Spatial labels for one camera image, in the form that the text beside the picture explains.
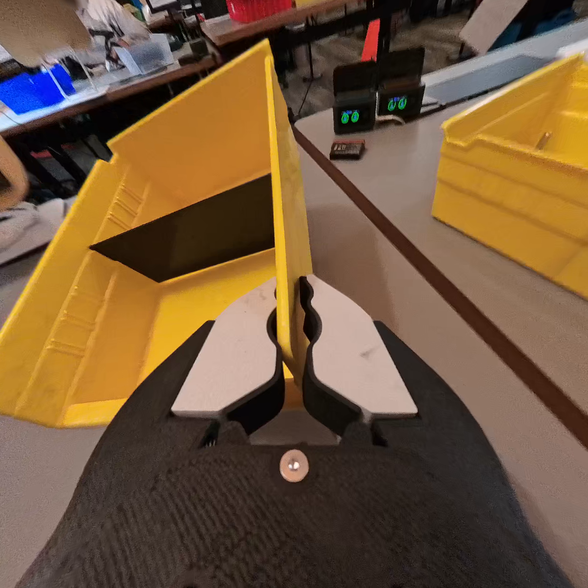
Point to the small black box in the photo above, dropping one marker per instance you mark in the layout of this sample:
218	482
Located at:
347	149

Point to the black charger with green display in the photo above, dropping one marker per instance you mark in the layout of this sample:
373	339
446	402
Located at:
399	73
353	92

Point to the yellow plastic bin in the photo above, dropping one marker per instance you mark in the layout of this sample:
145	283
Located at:
193	138
505	197
404	183

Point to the wooden table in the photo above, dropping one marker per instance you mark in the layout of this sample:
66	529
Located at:
151	80
275	23

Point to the orange traffic cone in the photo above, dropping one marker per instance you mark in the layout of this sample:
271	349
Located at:
371	41

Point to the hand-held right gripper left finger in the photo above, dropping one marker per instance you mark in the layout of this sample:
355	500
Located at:
229	358

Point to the blue crate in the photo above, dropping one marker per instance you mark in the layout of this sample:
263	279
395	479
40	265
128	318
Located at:
32	89

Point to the red crate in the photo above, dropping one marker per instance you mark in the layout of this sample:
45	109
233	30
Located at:
257	9

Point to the black bin divider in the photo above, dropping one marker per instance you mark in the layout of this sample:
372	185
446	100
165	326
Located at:
193	239

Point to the clear plastic container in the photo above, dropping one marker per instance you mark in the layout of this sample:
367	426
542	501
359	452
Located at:
147	55

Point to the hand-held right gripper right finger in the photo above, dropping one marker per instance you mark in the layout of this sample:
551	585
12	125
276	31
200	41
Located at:
358	363

